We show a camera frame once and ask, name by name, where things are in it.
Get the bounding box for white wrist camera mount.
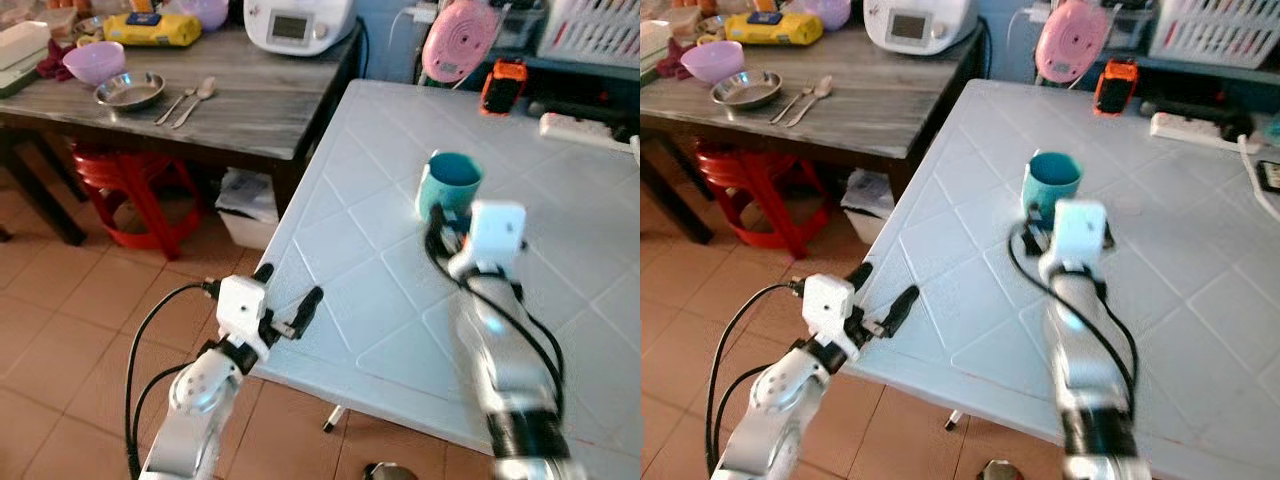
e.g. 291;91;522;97
1052;198;1110;267
465;200;528;277
215;275;271;347
802;272;858;347

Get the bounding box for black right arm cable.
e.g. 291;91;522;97
424;225;567;421
1005;225;1142;421

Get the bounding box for yellow wet wipes pack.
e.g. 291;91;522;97
103;12;203;48
724;12;825;47

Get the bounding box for white power cord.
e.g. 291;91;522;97
1238;135;1280;224

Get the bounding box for grey wooden table dark legs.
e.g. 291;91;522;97
640;22;991;247
0;22;367;247

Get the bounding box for white and green box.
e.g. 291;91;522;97
640;20;673;87
0;20;53;99

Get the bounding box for white slatted plastic basket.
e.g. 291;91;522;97
1148;0;1280;69
537;0;641;69

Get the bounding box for white kitchen appliance with display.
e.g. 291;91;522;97
863;0;979;56
243;0;358;57

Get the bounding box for white plastic bin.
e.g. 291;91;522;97
840;168;900;247
215;168;282;251

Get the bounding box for teal cup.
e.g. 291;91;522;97
417;151;485;227
1021;151;1085;227

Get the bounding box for orange and black handheld device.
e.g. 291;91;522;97
1093;58;1140;117
480;58;529;117

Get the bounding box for red plastic stool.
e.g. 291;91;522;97
694;140;837;262
70;140;217;262

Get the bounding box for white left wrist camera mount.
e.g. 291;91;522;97
215;275;271;347
802;272;858;347

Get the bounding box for white power strip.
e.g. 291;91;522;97
1150;111;1252;154
539;112;641;154

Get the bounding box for shallow steel dish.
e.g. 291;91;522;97
711;70;785;111
94;72;168;112

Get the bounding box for pink round appliance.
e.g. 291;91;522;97
421;0;500;85
1034;0;1112;84

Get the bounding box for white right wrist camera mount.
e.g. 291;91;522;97
465;200;528;277
1052;198;1110;267

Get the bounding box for dark low shelf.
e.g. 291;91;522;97
1030;50;1280;133
415;50;641;133

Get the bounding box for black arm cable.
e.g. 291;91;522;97
704;283;807;480
1005;225;1142;421
424;225;567;421
124;282;223;480

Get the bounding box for dark red cloth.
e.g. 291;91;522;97
657;38;697;81
36;40;77;83

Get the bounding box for purple plastic bowl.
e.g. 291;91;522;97
795;0;853;31
681;40;747;86
165;0;231;31
62;41;128;88

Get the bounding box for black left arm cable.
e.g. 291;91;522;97
704;283;807;480
124;282;223;480

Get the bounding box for large metal spoon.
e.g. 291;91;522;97
170;77;218;130
785;75;835;129

